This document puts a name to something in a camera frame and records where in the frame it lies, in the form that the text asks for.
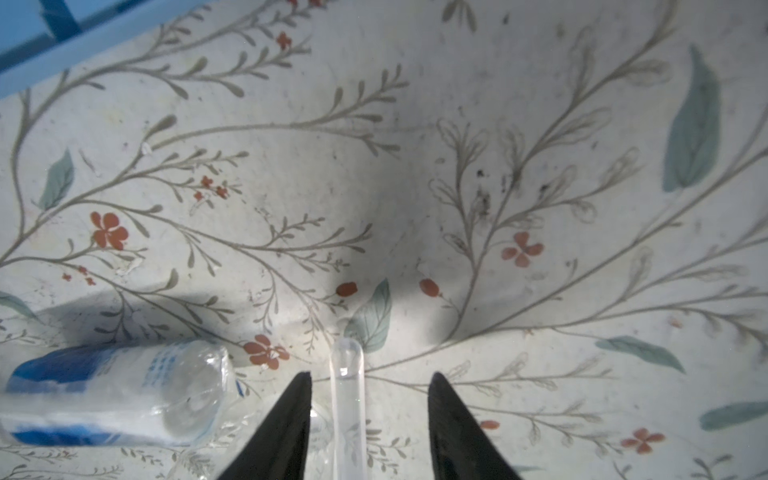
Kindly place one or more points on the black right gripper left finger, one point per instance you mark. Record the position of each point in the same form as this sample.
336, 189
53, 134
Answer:
278, 449

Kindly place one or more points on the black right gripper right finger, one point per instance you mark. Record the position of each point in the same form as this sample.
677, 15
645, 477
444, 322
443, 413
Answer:
460, 450

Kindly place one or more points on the white blue labelled bottle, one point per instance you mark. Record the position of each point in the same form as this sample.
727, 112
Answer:
170, 395

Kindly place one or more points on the blue plastic bin lid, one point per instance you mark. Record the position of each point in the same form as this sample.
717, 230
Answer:
42, 38

